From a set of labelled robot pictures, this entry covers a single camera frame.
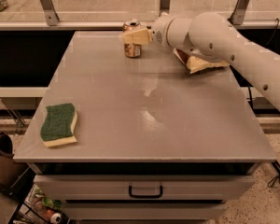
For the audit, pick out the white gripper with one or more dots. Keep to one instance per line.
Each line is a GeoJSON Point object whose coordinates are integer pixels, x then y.
{"type": "Point", "coordinates": [159, 31]}

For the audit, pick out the orange soda can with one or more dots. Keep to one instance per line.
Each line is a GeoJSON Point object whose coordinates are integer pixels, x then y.
{"type": "Point", "coordinates": [131, 50]}

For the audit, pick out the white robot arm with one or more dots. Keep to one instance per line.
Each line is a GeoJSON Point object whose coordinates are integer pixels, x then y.
{"type": "Point", "coordinates": [210, 37]}

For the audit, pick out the green and yellow sponge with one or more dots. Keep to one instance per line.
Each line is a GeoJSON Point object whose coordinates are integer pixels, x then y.
{"type": "Point", "coordinates": [59, 125]}

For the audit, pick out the brown and yellow chip bag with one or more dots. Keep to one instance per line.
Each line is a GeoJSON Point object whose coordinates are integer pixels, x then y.
{"type": "Point", "coordinates": [195, 64]}

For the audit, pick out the upper grey drawer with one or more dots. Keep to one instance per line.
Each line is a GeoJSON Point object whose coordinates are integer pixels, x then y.
{"type": "Point", "coordinates": [115, 187]}

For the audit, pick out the grey drawer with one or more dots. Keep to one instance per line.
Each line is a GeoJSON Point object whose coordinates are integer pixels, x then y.
{"type": "Point", "coordinates": [143, 211]}
{"type": "Point", "coordinates": [115, 187]}

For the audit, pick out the brown bin at left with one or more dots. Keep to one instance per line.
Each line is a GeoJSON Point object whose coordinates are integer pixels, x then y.
{"type": "Point", "coordinates": [9, 170]}

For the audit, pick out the lower grey drawer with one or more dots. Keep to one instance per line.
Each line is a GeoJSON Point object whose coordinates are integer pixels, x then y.
{"type": "Point", "coordinates": [143, 211]}

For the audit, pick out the cluttered items lower left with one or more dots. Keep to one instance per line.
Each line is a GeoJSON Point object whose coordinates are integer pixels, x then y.
{"type": "Point", "coordinates": [40, 209]}

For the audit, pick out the left metal window bracket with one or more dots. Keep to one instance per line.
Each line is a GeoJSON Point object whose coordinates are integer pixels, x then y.
{"type": "Point", "coordinates": [51, 16]}

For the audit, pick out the right metal window bracket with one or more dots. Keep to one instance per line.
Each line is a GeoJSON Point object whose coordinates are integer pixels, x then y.
{"type": "Point", "coordinates": [238, 15]}

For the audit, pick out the black drawer handle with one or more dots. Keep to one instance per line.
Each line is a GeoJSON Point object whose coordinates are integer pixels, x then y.
{"type": "Point", "coordinates": [145, 193]}

